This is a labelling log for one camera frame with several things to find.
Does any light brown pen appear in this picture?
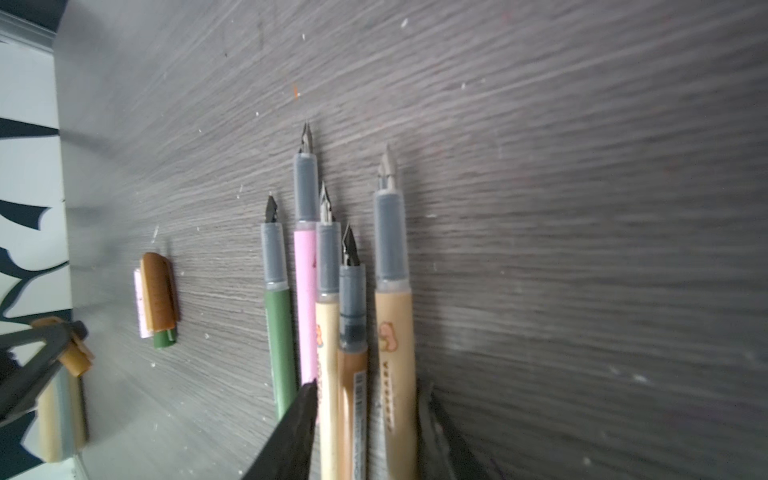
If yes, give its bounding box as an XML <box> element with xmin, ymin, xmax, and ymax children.
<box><xmin>374</xmin><ymin>149</ymin><xmax>418</xmax><ymax>479</ymax></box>

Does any green pen cap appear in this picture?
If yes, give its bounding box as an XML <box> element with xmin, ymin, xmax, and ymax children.
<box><xmin>152</xmin><ymin>327</ymin><xmax>177</xmax><ymax>349</ymax></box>

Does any pink pen brown cap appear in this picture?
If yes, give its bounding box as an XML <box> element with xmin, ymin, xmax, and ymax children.
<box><xmin>293</xmin><ymin>122</ymin><xmax>319</xmax><ymax>384</ymax></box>

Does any beige sponge block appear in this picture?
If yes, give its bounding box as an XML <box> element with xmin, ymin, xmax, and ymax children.
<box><xmin>37</xmin><ymin>370</ymin><xmax>87</xmax><ymax>463</ymax></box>

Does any lilac cap brown pen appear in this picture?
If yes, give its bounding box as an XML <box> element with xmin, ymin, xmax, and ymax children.
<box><xmin>337</xmin><ymin>226</ymin><xmax>368</xmax><ymax>479</ymax></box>

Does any light brown pen cap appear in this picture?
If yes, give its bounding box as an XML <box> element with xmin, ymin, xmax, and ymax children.
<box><xmin>31</xmin><ymin>316</ymin><xmax>94</xmax><ymax>377</ymax></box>

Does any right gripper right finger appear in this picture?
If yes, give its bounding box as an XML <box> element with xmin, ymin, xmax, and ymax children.
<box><xmin>417</xmin><ymin>383</ymin><xmax>490</xmax><ymax>480</ymax></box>

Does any tan cap pen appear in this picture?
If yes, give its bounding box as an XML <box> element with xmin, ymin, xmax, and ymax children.
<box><xmin>316</xmin><ymin>185</ymin><xmax>341</xmax><ymax>480</ymax></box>

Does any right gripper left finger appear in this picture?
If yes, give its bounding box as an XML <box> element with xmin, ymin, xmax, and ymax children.
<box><xmin>242</xmin><ymin>380</ymin><xmax>318</xmax><ymax>480</ymax></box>

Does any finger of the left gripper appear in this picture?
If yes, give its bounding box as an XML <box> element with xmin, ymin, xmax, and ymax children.
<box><xmin>1</xmin><ymin>325</ymin><xmax>69</xmax><ymax>426</ymax></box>

